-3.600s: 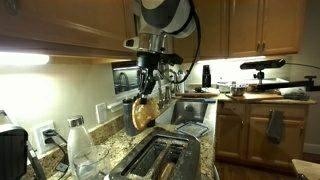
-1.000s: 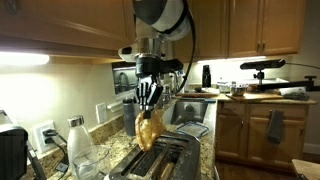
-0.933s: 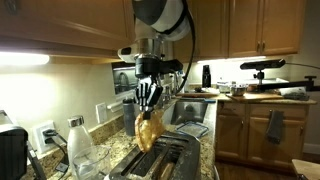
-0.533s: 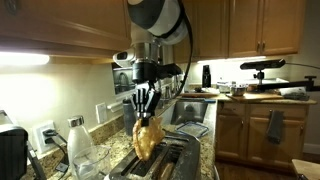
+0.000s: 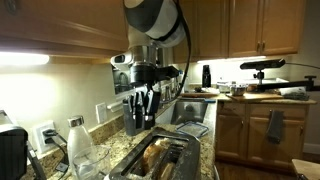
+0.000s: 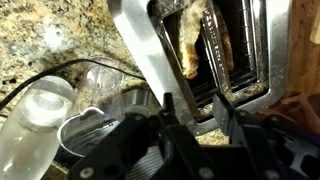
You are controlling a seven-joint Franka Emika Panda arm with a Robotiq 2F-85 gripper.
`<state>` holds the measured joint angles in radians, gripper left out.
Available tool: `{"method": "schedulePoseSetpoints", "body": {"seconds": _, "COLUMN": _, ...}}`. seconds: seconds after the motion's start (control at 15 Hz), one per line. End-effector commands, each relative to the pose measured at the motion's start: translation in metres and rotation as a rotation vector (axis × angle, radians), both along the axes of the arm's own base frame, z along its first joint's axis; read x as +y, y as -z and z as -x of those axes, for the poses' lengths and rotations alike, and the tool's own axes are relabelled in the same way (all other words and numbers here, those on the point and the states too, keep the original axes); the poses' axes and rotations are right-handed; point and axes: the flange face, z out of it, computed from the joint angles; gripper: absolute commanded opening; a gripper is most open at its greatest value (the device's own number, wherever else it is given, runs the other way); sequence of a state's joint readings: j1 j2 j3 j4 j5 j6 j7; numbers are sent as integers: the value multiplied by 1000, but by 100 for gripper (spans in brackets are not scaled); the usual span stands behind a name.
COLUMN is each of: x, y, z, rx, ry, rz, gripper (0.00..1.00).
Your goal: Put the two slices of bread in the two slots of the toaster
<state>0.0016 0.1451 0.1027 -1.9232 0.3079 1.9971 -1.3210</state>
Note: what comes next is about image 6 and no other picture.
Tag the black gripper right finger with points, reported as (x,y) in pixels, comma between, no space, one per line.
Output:
(256,143)

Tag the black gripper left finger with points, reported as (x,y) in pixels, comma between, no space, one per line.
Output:
(176,146)

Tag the crusty brown bread slice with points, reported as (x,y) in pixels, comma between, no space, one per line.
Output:
(226,43)

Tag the pale wide bread slice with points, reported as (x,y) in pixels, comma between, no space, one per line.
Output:
(190,36)

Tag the stainless steel two-slot toaster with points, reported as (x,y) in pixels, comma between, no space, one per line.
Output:
(143,50)

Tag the clear glass pitcher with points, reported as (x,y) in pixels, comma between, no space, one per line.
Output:
(100,83)

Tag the clear bottle with metal cap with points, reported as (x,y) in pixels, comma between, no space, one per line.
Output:
(30,133)

